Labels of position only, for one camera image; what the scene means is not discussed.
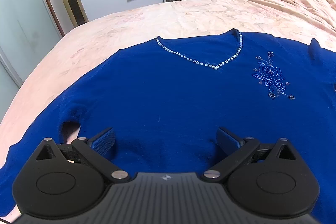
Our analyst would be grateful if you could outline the frosted glass sliding door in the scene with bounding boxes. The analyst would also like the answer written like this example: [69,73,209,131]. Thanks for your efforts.
[1,0,62,116]

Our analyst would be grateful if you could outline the pink floral bed blanket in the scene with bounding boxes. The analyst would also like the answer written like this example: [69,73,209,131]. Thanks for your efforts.
[0,0,336,224]

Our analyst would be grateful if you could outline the blue beaded sweater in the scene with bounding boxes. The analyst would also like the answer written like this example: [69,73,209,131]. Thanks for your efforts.
[1,30,335,223]

